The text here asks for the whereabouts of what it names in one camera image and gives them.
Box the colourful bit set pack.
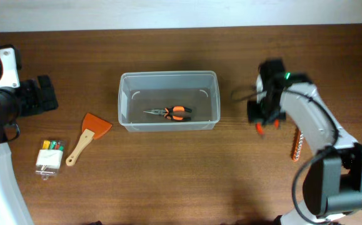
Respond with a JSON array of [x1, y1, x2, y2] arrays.
[[35, 139, 66, 180]]

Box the orange black long-nose pliers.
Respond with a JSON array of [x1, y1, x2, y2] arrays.
[[144, 106, 193, 122]]

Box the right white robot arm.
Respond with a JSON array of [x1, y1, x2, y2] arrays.
[[248, 71, 362, 224]]

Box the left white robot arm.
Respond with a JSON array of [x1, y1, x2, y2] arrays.
[[0, 44, 59, 224]]

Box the red black cutting pliers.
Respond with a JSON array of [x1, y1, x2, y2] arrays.
[[255, 119, 280, 137]]

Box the orange socket bit rail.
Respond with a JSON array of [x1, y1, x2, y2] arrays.
[[291, 127, 304, 162]]

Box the clear plastic container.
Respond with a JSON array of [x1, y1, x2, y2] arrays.
[[118, 71, 221, 132]]

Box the orange scraper wooden handle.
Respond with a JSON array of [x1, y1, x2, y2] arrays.
[[66, 113, 112, 166]]

